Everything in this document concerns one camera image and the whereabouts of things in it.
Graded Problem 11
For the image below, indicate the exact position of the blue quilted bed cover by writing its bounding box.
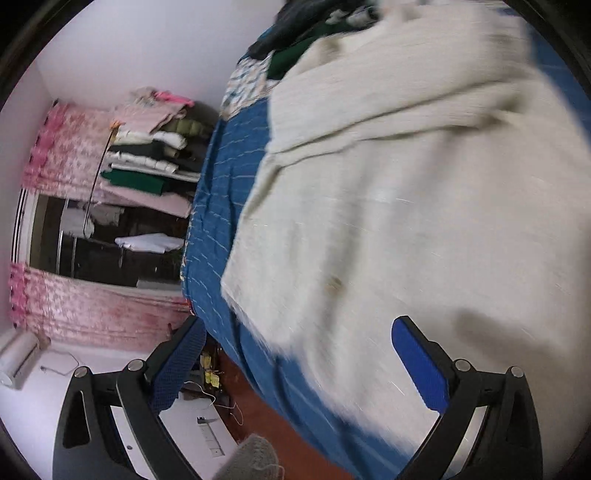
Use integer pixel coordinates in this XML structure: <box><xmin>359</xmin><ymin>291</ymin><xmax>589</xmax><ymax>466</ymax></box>
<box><xmin>180</xmin><ymin>27</ymin><xmax>583</xmax><ymax>480</ymax></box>

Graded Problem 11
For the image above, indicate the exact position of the window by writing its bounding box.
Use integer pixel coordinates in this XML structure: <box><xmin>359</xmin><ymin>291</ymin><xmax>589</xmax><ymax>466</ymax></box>
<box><xmin>11</xmin><ymin>190</ymin><xmax>191</xmax><ymax>291</ymax></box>

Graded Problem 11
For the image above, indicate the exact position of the floral patterned pillow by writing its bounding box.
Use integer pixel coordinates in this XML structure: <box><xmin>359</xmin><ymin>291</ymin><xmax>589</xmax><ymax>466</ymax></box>
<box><xmin>219</xmin><ymin>54</ymin><xmax>280</xmax><ymax>120</ymax></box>

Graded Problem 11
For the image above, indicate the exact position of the pile of dark clothes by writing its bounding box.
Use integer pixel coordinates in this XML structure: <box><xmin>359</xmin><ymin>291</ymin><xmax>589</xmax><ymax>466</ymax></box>
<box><xmin>248</xmin><ymin>0</ymin><xmax>384</xmax><ymax>80</ymax></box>

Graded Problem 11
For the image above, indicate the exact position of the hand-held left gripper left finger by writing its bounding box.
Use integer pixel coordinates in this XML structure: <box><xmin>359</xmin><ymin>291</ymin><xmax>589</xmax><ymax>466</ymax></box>
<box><xmin>52</xmin><ymin>316</ymin><xmax>206</xmax><ymax>480</ymax></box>

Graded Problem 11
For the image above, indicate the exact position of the pink floral curtain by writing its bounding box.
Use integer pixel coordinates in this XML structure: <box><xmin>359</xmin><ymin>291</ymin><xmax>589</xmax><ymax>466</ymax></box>
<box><xmin>7</xmin><ymin>262</ymin><xmax>193</xmax><ymax>356</ymax></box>
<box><xmin>21</xmin><ymin>99</ymin><xmax>122</xmax><ymax>205</ymax></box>

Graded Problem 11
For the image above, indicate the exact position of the grey knit cloth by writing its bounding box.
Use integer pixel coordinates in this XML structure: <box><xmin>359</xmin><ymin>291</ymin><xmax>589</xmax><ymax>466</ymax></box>
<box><xmin>216</xmin><ymin>435</ymin><xmax>283</xmax><ymax>480</ymax></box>

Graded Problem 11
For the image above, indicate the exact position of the cream knit sweater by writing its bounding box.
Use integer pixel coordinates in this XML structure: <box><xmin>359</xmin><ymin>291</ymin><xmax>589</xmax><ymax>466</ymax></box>
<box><xmin>221</xmin><ymin>0</ymin><xmax>591</xmax><ymax>468</ymax></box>

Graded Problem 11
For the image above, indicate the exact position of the white power strip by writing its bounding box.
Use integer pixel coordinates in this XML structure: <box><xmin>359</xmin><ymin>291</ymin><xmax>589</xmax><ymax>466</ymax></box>
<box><xmin>197</xmin><ymin>416</ymin><xmax>226</xmax><ymax>457</ymax></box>

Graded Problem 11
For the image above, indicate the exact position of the white cable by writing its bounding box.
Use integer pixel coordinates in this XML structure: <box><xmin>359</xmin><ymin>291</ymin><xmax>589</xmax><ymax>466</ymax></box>
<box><xmin>185</xmin><ymin>381</ymin><xmax>245</xmax><ymax>424</ymax></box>

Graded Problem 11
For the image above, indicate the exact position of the white air conditioner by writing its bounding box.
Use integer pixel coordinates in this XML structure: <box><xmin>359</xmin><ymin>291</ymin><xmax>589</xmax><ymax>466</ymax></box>
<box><xmin>0</xmin><ymin>329</ymin><xmax>41</xmax><ymax>391</ymax></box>

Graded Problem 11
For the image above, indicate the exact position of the white folded garment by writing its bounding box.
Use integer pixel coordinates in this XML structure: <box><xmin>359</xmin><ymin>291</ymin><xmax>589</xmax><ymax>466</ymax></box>
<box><xmin>115</xmin><ymin>233</ymin><xmax>185</xmax><ymax>254</ymax></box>

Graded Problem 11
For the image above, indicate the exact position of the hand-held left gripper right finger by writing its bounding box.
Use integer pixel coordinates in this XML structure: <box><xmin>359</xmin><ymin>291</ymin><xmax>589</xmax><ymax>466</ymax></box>
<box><xmin>392</xmin><ymin>316</ymin><xmax>544</xmax><ymax>480</ymax></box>

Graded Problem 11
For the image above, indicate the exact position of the stack of folded clothes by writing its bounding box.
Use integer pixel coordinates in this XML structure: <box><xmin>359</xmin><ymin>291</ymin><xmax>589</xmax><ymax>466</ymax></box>
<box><xmin>99</xmin><ymin>87</ymin><xmax>219</xmax><ymax>219</ymax></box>

